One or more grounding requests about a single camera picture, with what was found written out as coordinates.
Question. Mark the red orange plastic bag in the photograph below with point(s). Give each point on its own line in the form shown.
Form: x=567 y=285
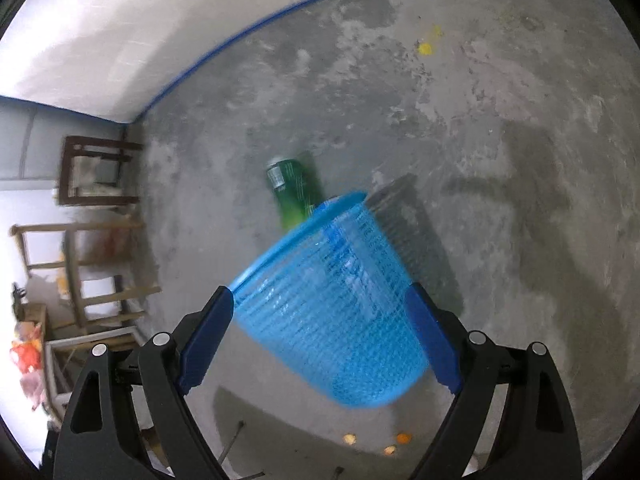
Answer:
x=27 y=350

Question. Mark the light wooden chair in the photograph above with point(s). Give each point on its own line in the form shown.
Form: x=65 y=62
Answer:
x=75 y=280

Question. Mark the green can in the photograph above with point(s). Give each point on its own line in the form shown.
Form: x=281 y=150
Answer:
x=295 y=190

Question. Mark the orange peel piece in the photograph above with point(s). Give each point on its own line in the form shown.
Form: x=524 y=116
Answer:
x=388 y=450
x=350 y=438
x=403 y=438

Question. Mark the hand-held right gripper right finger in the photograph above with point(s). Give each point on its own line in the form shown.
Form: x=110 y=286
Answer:
x=435 y=350

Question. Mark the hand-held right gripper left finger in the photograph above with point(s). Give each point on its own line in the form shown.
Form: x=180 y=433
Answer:
x=202 y=350

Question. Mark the white mattress with blue trim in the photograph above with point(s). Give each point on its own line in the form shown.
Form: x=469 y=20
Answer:
x=150 y=35

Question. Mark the dark wooden side table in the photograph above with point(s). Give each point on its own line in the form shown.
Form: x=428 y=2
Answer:
x=65 y=170

